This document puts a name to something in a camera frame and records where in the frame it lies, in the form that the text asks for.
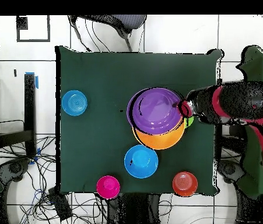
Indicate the dark green tablecloth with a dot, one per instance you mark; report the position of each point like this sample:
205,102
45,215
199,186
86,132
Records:
110,70

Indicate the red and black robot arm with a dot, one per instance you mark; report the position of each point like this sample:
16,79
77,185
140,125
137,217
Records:
243,100

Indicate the large orange bowl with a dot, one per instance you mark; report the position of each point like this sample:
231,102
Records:
159,141

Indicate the medium blue bowl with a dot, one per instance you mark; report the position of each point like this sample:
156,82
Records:
141,161

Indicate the black metal stand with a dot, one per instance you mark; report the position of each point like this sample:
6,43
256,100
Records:
29,105

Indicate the purple bowl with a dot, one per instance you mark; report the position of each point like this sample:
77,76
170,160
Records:
154,112

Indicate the small green bowl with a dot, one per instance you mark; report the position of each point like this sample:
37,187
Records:
190,121

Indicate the small orange bowl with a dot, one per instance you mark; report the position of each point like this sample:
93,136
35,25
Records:
184,184

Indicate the black power strip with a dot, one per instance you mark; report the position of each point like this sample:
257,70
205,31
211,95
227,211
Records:
60,205

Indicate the blue tape strip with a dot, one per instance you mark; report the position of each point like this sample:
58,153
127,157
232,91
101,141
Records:
37,82

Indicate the black chair base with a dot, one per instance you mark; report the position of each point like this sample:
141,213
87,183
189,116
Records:
14,168
229,169

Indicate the small pink-red bowl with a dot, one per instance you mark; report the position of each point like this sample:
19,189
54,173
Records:
108,187

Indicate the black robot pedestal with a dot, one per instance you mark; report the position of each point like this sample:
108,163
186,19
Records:
133,210

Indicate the small blue bowl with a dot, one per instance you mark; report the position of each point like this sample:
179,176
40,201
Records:
74,102

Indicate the grey mesh office chair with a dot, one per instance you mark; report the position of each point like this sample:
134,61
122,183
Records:
126,21

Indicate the black square floor frame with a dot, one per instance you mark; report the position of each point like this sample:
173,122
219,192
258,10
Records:
33,40

